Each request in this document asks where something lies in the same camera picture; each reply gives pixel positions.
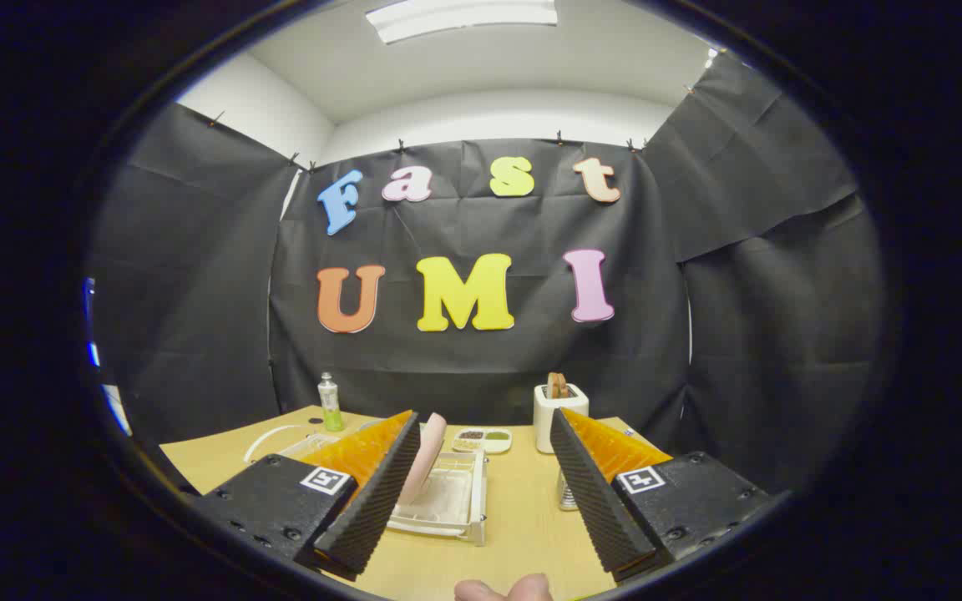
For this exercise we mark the white dish rack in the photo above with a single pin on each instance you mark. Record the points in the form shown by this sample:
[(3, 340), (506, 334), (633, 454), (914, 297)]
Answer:
[(448, 501)]

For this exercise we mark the black backdrop cloth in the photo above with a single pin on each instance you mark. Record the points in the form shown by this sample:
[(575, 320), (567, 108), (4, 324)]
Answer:
[(464, 367)]

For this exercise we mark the blue white screen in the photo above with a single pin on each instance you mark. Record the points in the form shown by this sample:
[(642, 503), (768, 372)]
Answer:
[(113, 401)]

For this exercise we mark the white toaster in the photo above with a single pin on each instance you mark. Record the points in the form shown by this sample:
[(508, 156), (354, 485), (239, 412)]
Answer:
[(548, 421)]

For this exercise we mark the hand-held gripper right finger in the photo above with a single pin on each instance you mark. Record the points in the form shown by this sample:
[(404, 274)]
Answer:
[(598, 501)]

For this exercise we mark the white divided spice dish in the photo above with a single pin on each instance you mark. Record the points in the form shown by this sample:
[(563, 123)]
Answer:
[(483, 440)]

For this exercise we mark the ceiling light panel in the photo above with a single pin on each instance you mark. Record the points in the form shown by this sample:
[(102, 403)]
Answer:
[(460, 17)]

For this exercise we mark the green clear bottle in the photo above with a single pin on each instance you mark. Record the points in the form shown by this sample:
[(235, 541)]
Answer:
[(331, 409)]

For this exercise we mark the pink plate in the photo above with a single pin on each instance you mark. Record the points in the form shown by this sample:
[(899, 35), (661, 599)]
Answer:
[(427, 455)]

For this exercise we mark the brown toast slices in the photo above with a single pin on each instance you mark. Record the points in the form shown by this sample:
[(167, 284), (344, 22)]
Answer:
[(558, 386)]

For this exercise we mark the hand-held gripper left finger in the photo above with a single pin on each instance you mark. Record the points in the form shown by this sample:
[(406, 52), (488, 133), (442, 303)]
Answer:
[(381, 501)]

